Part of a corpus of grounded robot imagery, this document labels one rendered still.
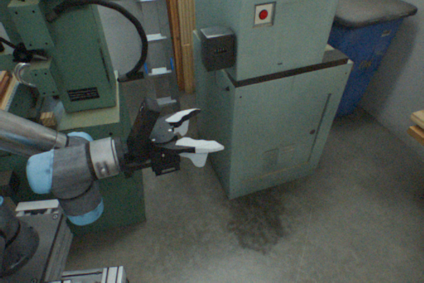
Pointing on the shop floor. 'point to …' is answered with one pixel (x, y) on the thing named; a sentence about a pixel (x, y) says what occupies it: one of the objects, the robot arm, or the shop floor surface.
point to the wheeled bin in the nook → (364, 36)
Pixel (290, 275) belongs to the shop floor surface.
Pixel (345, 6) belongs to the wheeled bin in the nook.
